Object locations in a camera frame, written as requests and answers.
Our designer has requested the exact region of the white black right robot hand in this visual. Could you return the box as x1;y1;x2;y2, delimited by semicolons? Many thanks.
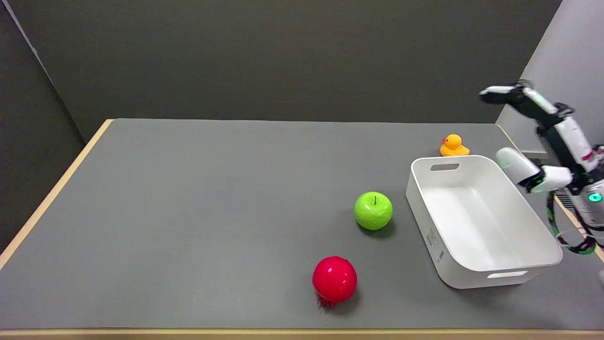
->
478;81;604;194

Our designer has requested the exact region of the black braided cable loop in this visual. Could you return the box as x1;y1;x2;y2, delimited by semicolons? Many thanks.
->
546;192;598;256

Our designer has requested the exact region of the yellow rubber duck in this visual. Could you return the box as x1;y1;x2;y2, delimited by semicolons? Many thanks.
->
440;134;470;157

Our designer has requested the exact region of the white plastic bin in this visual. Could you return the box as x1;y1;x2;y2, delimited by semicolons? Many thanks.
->
406;155;563;289

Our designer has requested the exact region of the red pomegranate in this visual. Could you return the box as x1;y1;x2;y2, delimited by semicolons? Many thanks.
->
312;256;358;309

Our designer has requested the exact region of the green apple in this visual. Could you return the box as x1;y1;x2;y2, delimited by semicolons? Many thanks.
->
354;191;393;231

